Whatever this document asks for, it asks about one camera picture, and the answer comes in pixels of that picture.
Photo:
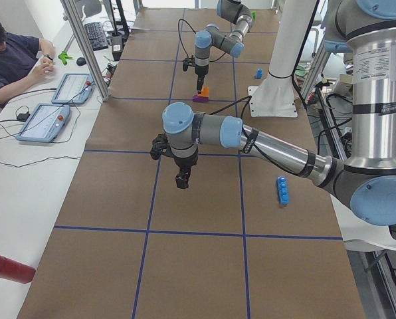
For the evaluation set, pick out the far teach pendant tablet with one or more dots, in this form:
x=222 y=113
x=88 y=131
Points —
x=74 y=88

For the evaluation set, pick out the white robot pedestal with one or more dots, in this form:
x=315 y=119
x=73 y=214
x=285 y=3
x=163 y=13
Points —
x=275 y=95

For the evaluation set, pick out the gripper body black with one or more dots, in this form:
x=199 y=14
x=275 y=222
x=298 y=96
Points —
x=185 y=162
x=201 y=70

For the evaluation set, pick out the long blue block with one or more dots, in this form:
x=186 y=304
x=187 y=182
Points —
x=283 y=192

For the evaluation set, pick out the orange trapezoid block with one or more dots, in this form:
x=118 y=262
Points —
x=204 y=92

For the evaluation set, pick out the red cylinder bottle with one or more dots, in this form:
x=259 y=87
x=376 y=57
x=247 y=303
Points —
x=15 y=271

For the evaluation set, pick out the black keyboard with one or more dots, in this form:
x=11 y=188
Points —
x=96 y=36

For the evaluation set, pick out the purple trapezoid block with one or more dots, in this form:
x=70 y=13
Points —
x=200 y=98

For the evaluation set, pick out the seated person dark shirt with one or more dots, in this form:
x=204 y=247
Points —
x=24 y=62

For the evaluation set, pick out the small blue block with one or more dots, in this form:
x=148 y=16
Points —
x=258 y=74

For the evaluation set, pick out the green plastic tool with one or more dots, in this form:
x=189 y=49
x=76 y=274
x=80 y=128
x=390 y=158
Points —
x=64 y=57

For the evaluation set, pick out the near teach pendant tablet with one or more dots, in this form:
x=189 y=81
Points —
x=45 y=123

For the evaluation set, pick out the teach pendant tablet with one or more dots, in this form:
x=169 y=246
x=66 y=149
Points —
x=45 y=123
x=74 y=88

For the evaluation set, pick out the black computer mouse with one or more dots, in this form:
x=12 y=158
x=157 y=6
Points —
x=81 y=61

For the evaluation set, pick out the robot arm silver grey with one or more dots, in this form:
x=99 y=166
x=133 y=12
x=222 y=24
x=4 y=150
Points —
x=366 y=181
x=211 y=36

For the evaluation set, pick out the aluminium frame post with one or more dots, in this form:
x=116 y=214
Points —
x=82 y=39

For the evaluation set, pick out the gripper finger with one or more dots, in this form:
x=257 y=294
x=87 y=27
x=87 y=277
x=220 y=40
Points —
x=201 y=81
x=186 y=177
x=180 y=181
x=198 y=86

